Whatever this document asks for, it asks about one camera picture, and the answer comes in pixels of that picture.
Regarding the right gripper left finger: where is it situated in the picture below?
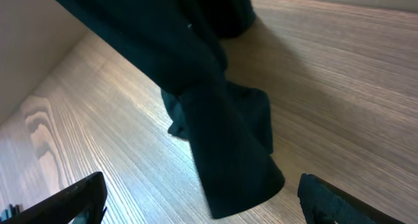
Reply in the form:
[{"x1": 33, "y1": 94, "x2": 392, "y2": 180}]
[{"x1": 2, "y1": 172, "x2": 107, "y2": 224}]

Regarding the black t-shirt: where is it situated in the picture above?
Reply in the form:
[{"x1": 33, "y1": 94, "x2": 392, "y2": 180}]
[{"x1": 56, "y1": 0, "x2": 285, "y2": 219}]

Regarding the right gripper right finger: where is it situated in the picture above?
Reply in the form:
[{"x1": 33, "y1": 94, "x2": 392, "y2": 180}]
[{"x1": 297, "y1": 173, "x2": 403, "y2": 224}]

